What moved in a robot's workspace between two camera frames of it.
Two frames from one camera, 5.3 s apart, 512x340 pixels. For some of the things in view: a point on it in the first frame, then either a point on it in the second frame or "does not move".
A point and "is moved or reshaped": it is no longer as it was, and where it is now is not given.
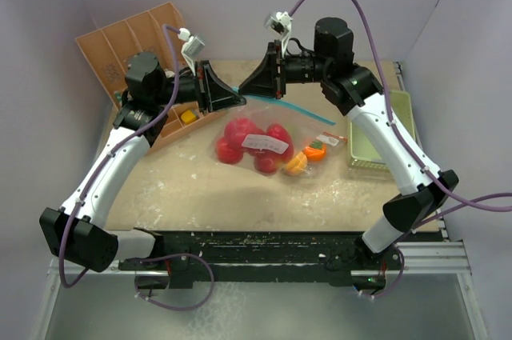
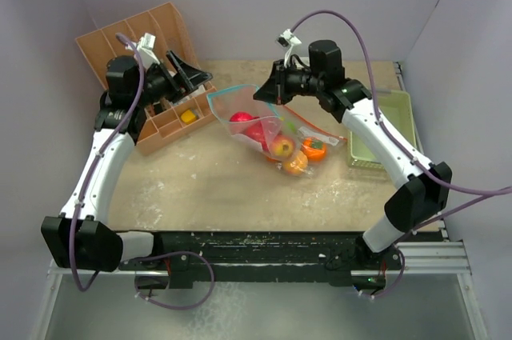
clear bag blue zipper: [275, 138] is moved or reshaped
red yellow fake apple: [229, 153] to [282, 146]
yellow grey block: [189, 116] does not move
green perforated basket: [361, 153] does not move
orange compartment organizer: [158, 32] does not move
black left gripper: [219, 95] to [194, 78]
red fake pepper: [278, 131] to [254, 130]
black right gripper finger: [263, 78] to [271, 83]
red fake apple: [237, 130] to [241, 116]
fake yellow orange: [298, 164] does not move
